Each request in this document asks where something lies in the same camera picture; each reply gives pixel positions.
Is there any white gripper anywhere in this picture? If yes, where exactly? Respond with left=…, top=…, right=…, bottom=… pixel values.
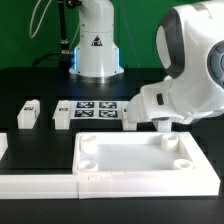
left=126, top=75, right=201, bottom=126

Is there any white desk tabletop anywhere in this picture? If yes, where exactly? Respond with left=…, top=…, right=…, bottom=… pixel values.
left=72, top=132, right=202, bottom=173

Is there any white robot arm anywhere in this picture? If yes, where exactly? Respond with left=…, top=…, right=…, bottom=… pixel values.
left=70, top=0, right=224, bottom=124

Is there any white L-shaped obstacle fixture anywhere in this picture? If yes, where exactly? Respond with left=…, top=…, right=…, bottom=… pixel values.
left=0, top=131, right=222, bottom=200

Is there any white part at left edge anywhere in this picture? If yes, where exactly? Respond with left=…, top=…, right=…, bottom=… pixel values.
left=0, top=133, right=8, bottom=160

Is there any base plate with fiducial tags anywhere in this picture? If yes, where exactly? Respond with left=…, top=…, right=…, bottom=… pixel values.
left=71, top=101, right=122, bottom=120

